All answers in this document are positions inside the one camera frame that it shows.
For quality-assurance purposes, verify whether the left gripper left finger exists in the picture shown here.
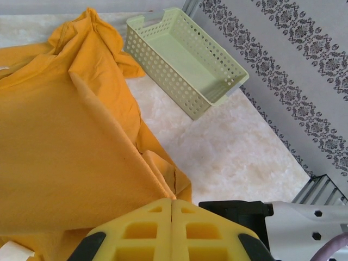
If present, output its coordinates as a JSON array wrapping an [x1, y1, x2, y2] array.
[[66, 197, 173, 261]]

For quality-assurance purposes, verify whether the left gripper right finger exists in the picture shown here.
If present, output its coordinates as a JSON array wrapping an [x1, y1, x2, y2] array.
[[171, 199, 275, 261]]

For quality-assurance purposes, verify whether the orange t-shirt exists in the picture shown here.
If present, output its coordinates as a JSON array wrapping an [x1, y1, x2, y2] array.
[[0, 7, 194, 261]]

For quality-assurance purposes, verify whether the pale green perforated plastic basket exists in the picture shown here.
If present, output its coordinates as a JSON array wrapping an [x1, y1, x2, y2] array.
[[122, 7, 250, 122]]

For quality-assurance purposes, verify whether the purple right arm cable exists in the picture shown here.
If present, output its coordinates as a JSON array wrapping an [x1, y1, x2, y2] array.
[[309, 232, 348, 261]]

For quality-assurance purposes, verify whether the aluminium right frame post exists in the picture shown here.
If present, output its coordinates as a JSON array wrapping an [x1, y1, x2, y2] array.
[[186, 0, 209, 17]]

